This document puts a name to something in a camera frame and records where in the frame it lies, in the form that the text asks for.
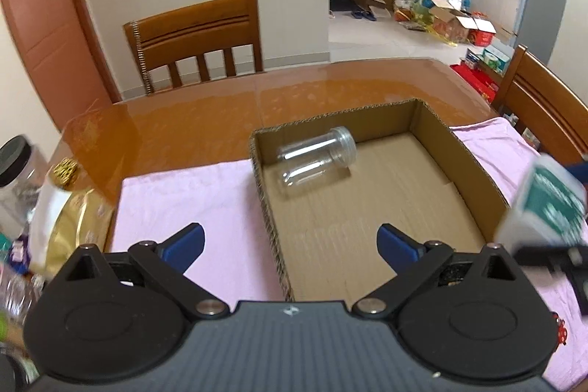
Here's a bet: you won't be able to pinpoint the white green-label bottle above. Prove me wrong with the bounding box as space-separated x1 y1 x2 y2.
494 154 587 253

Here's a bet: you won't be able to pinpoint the pink table cloth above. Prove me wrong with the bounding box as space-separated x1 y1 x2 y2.
111 115 588 390

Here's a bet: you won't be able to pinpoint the gold foil package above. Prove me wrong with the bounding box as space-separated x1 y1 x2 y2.
28 158 114 280

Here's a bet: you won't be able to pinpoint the brown cardboard box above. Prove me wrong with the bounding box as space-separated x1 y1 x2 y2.
249 100 507 303

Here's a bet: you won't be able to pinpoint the clear plastic jar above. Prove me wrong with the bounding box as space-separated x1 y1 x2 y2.
276 126 358 198

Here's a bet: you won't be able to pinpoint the wooden chair right side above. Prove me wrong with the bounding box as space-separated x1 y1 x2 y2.
491 46 588 165

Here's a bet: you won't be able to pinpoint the wooden chair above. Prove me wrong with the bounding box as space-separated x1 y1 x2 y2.
123 0 264 96
491 46 588 165

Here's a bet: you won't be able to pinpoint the black-lid clear canister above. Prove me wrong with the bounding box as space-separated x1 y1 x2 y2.
0 134 48 240

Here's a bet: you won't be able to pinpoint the open cardboard boxes on floor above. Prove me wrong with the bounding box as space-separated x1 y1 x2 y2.
430 0 496 47

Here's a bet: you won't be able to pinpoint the wooden chair far side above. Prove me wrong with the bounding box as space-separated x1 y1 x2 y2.
123 0 264 96

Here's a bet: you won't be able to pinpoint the grey refrigerator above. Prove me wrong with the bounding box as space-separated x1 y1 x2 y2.
510 0 567 65

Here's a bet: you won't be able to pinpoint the brown wooden door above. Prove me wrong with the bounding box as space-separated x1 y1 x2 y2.
1 0 121 129

